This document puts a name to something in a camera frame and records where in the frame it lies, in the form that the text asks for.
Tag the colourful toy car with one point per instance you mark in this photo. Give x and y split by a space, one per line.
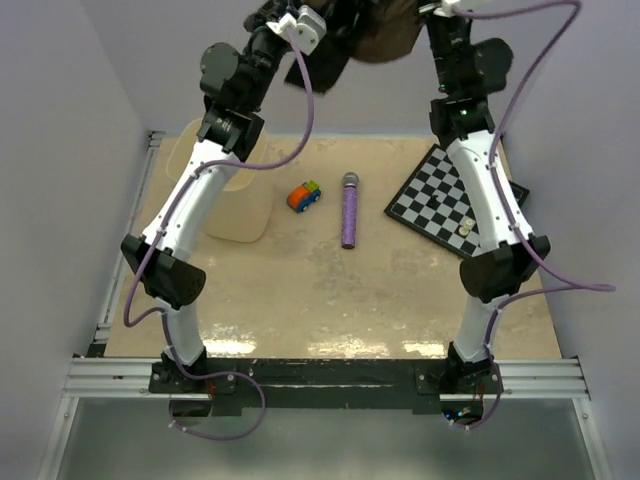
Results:
303 196

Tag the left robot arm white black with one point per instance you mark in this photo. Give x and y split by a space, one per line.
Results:
234 84

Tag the white chess piece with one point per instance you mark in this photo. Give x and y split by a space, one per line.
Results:
466 227

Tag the black white chessboard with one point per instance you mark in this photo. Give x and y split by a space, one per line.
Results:
436 175

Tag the black trash bag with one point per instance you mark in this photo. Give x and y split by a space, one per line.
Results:
372 32

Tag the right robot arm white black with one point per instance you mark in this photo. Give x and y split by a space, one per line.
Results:
468 73

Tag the beige plastic trash bin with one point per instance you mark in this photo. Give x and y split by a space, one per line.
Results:
242 210

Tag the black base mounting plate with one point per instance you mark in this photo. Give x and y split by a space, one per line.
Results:
225 387

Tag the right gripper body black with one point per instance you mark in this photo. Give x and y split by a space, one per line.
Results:
446 41

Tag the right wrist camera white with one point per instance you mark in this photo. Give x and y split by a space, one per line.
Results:
447 8

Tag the purple glitter microphone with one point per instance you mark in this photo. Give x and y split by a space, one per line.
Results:
350 183

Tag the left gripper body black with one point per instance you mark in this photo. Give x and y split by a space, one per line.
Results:
266 49

